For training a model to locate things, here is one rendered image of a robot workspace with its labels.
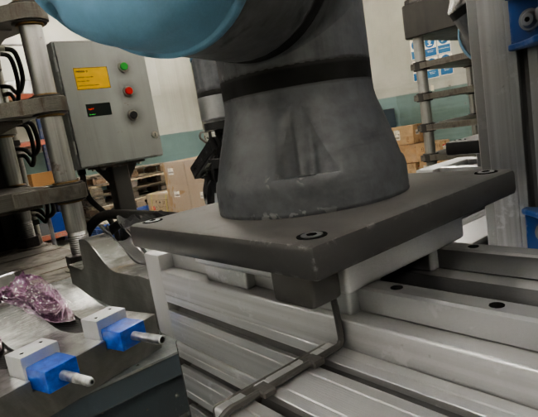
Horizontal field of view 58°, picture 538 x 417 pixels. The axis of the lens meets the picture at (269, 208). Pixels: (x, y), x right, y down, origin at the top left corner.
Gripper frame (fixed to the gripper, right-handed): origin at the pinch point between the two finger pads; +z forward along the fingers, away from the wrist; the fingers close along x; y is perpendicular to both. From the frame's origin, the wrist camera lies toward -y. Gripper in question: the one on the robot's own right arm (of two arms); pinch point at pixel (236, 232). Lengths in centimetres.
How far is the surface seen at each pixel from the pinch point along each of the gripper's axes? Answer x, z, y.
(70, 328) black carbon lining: -30.7, 7.5, -3.1
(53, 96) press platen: -6, -36, -70
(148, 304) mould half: -17.6, 8.5, -3.9
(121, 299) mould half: -17.6, 9.7, -16.6
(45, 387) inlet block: -38.8, 7.6, 13.8
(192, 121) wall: 415, -56, -708
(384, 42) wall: 610, -123, -417
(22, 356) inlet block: -39.7, 4.4, 10.1
